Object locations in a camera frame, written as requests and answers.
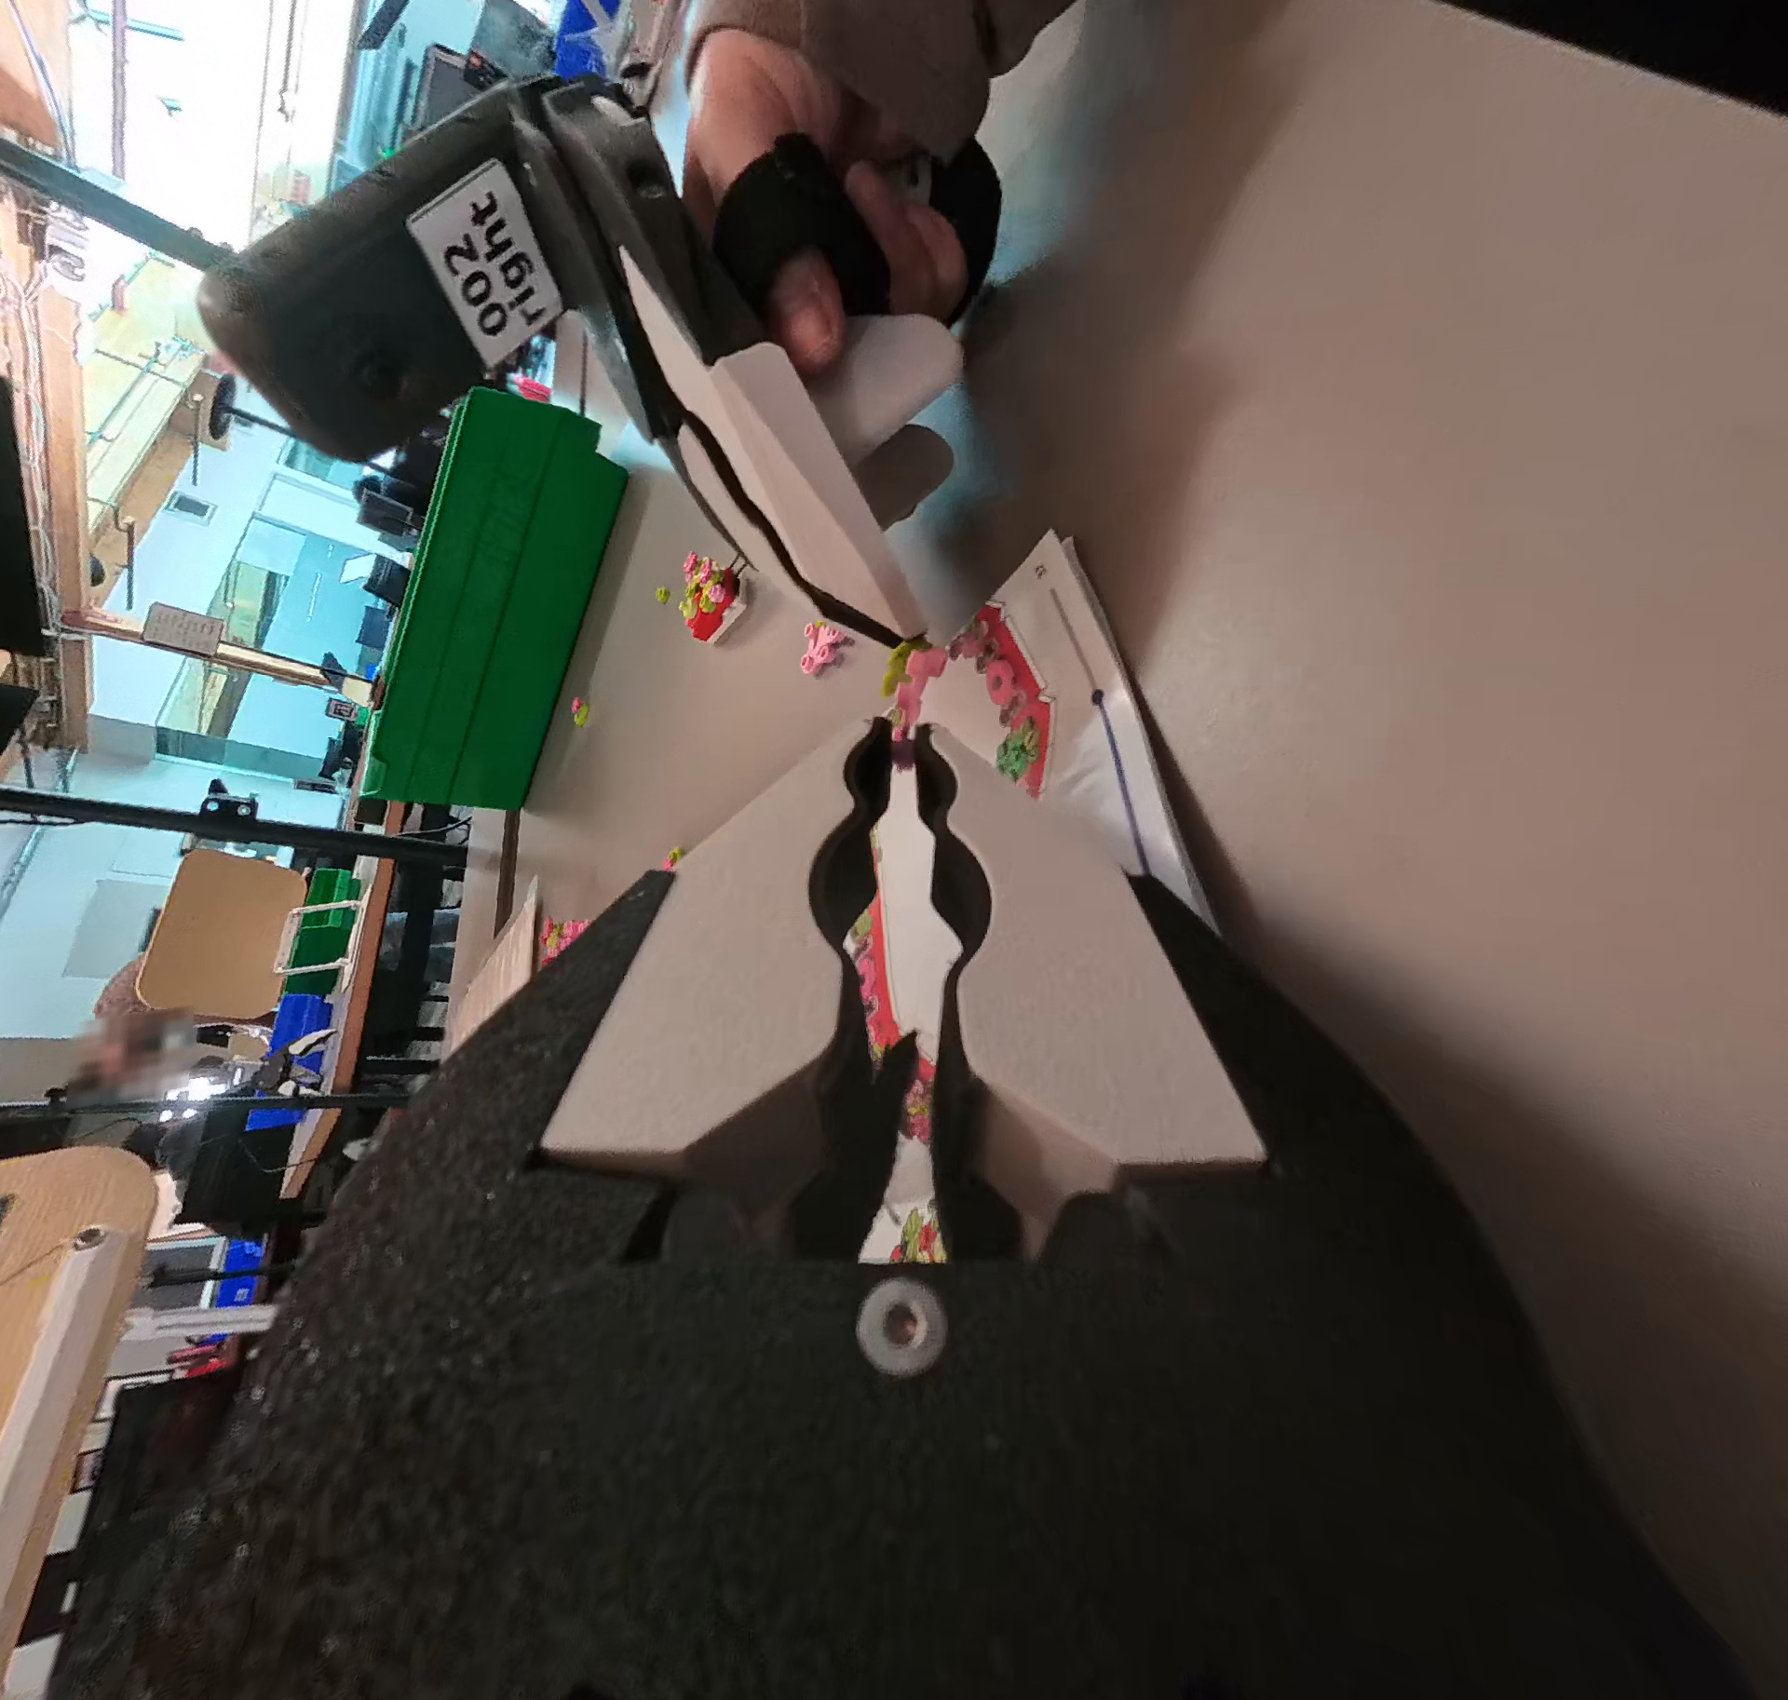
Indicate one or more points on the small green bins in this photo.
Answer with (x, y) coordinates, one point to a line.
(331, 932)

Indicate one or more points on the black pole with clamp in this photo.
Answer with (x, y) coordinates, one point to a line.
(167, 822)

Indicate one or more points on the stack of blue bins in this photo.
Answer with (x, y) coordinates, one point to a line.
(293, 1056)

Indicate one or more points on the beige cardboard piece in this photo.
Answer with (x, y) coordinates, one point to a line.
(492, 973)

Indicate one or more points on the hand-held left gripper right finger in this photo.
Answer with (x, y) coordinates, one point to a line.
(1089, 1015)

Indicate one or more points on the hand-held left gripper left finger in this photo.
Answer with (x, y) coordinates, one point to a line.
(728, 1002)

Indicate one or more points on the lego flower cluster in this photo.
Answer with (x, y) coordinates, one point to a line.
(563, 941)

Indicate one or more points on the green plastic bin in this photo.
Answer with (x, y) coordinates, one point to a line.
(488, 609)

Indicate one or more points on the black computer monitor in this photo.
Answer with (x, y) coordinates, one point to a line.
(459, 87)

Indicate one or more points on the pink lego flower piece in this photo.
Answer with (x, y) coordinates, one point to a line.
(824, 648)

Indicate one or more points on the thick black pole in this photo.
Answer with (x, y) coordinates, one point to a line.
(110, 200)

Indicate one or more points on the wooden chair white frame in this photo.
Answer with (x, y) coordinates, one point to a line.
(57, 1253)

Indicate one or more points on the person's right hand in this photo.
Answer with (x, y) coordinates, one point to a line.
(755, 93)

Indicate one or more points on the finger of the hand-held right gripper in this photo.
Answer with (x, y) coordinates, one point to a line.
(746, 527)
(810, 473)

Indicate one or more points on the small paper sign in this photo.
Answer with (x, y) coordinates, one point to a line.
(181, 628)

